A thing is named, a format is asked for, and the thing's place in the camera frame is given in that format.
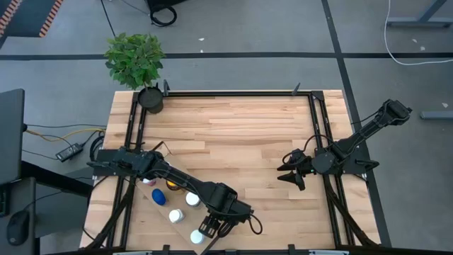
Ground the black power adapter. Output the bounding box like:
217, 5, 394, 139
55, 142, 84, 163

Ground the orange black striped mat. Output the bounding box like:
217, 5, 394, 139
0, 0, 64, 38

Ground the white cap medicine bottle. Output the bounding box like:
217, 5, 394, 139
190, 229, 205, 246

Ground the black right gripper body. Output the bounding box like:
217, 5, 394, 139
290, 148, 316, 178

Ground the blue medicine bottle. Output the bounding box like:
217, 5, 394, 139
151, 188, 167, 207

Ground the black monitor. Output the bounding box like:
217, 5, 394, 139
0, 88, 26, 185

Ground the black aluminium table frame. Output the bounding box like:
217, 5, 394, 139
81, 90, 383, 255

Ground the green potted plant black pot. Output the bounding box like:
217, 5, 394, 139
104, 33, 166, 115

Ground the white cap bottle dark label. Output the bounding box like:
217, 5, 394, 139
185, 191, 202, 208

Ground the amber bottle yellow cap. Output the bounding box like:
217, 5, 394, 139
165, 179, 185, 195

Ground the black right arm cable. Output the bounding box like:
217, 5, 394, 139
282, 133, 334, 167

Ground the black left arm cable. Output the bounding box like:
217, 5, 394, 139
246, 213, 264, 236

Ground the wooden board tray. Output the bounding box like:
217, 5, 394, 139
136, 140, 227, 255

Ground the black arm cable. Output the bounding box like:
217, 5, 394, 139
246, 213, 264, 236
282, 133, 334, 167

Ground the grey desk leg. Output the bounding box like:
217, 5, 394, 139
386, 0, 453, 28

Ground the white floor cable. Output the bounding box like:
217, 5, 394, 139
383, 0, 453, 67

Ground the black computer mouse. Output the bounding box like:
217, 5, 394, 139
6, 210, 31, 247

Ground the dark grey desk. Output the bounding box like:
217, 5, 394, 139
0, 161, 93, 255

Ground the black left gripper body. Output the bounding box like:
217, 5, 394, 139
212, 201, 254, 226

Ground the coiled black cable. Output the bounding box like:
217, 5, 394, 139
149, 4, 178, 28

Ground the grey desk foot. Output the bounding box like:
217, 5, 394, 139
420, 110, 453, 120

